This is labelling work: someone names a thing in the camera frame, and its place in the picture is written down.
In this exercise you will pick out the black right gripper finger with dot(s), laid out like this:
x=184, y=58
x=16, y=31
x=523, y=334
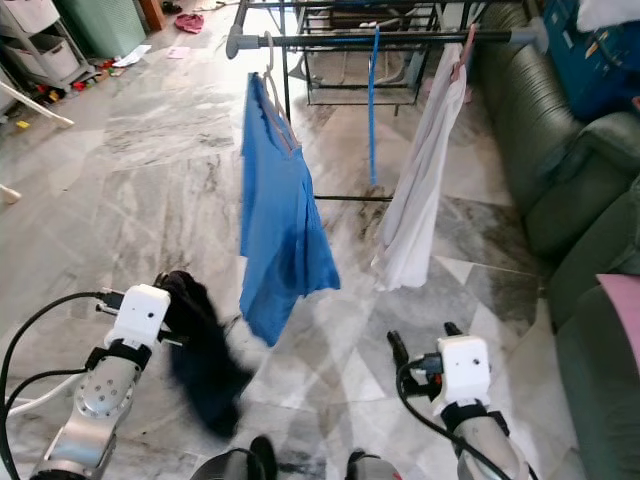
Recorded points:
x=453, y=329
x=400, y=352

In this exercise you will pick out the navy blue garment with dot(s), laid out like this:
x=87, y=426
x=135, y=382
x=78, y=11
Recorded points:
x=205, y=370

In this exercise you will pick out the blue plastic hanger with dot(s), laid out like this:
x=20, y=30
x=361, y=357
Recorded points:
x=374, y=120

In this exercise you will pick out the silver right arm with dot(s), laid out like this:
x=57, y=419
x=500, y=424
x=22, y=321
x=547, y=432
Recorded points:
x=485, y=445

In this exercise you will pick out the pink plastic hanger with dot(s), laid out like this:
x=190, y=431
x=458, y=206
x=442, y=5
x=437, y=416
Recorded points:
x=465, y=55

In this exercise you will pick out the grey plastic hanger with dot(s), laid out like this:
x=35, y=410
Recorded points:
x=269, y=65

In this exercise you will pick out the white shirt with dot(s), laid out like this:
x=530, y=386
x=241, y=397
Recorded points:
x=425, y=190

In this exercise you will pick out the green sofa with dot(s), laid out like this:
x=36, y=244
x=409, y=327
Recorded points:
x=560, y=200

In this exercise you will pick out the pink cushion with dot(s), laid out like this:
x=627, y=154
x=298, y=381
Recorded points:
x=622, y=320

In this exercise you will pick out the blue t-shirt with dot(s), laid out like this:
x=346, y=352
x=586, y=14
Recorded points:
x=285, y=220

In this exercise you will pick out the white metal tube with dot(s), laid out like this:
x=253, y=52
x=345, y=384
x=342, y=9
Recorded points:
x=40, y=393

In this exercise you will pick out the grey robot left leg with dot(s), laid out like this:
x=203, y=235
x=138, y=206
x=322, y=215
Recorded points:
x=230, y=463

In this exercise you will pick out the light pink cloth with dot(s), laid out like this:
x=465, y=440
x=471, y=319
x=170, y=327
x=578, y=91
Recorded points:
x=430, y=89

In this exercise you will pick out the white flat bar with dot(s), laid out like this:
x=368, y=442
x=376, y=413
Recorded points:
x=35, y=103

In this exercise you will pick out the white drawer unit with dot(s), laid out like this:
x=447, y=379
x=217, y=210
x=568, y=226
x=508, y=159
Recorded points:
x=45, y=45

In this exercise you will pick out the black metal drying rack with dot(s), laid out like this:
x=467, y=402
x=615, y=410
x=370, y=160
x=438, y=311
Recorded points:
x=235, y=44

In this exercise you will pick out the white pillow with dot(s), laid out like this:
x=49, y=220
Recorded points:
x=610, y=12

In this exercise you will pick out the pink paper piece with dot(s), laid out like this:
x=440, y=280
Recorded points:
x=177, y=52

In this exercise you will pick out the white paper sheet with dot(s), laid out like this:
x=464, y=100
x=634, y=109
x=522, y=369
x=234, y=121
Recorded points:
x=132, y=56

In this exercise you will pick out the dark pink floor cloth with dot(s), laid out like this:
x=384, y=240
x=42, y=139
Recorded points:
x=188, y=23

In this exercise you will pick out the green cabinet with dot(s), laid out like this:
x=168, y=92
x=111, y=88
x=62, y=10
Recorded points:
x=105, y=25

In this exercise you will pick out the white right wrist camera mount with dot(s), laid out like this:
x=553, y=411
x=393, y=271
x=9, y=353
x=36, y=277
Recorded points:
x=465, y=368

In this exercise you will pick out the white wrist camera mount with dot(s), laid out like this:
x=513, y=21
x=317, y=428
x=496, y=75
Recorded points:
x=465, y=368
x=140, y=316

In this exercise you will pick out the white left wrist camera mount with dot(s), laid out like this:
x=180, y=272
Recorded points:
x=140, y=316

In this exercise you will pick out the brown wooden door frame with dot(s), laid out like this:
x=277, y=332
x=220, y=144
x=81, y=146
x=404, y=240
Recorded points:
x=152, y=13

